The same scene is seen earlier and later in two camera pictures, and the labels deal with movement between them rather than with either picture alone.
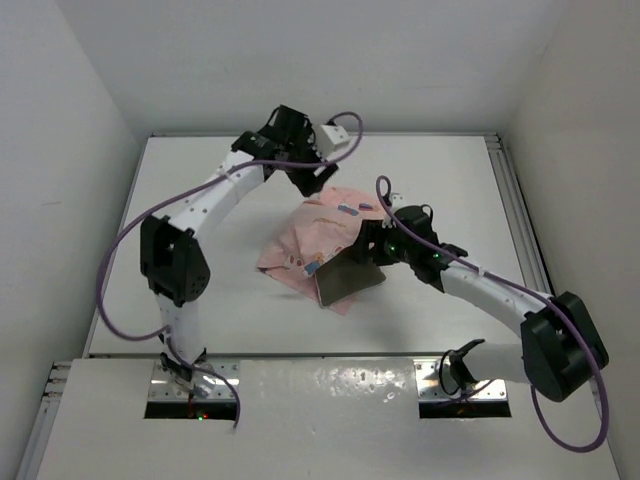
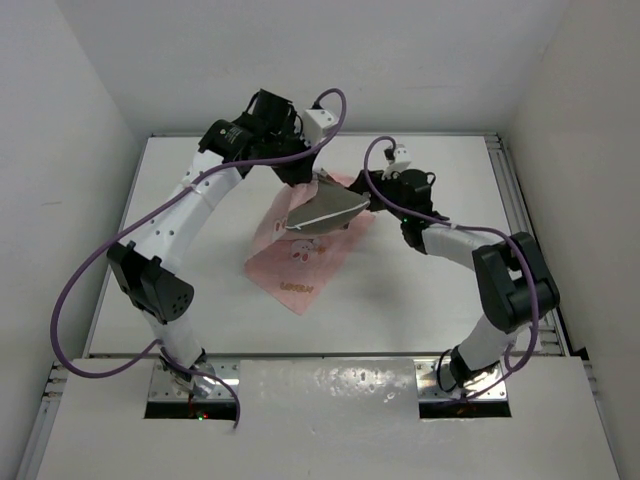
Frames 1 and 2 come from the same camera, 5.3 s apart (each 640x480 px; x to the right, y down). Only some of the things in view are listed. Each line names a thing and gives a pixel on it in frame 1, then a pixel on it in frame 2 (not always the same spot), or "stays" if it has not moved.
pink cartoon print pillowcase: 324,222 -> 299,267
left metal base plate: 164,388 stays
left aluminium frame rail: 45,420 stays
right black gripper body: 370,243 -> 377,189
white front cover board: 309,419 stays
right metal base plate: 429,387 stays
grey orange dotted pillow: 344,276 -> 330,209
